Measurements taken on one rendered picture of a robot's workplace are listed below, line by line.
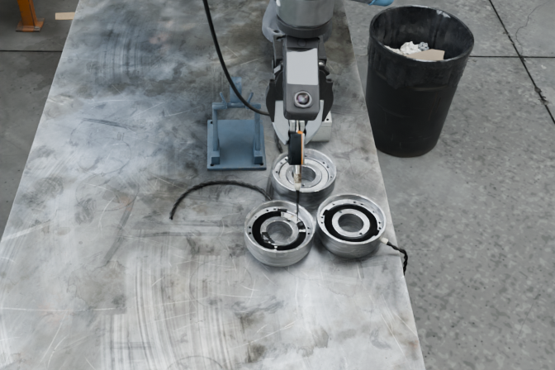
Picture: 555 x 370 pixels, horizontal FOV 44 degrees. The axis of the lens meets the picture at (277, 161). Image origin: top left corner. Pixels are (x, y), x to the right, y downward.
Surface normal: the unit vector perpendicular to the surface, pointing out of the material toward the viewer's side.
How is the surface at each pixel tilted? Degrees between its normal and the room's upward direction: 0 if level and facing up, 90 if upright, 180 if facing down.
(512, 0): 0
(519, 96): 0
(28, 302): 0
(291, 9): 90
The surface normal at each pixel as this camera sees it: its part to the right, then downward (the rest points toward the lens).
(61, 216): 0.04, -0.73
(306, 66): 0.11, -0.32
